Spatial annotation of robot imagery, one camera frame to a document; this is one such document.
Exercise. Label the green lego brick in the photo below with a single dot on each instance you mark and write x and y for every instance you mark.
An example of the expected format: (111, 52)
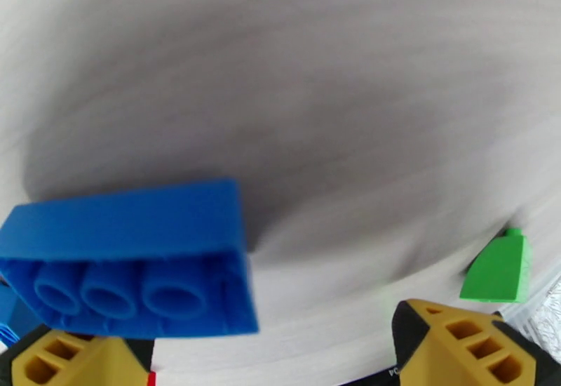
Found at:
(499, 270)

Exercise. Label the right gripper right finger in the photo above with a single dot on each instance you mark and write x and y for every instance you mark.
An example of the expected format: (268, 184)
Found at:
(464, 349)

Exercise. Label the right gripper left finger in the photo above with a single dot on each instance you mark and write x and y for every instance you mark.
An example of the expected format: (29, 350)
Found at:
(79, 363)

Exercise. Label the blue lego brick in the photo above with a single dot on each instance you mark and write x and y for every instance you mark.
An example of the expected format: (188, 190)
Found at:
(122, 222)
(13, 310)

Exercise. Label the red lego brick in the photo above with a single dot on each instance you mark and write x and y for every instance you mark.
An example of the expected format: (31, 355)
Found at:
(151, 379)

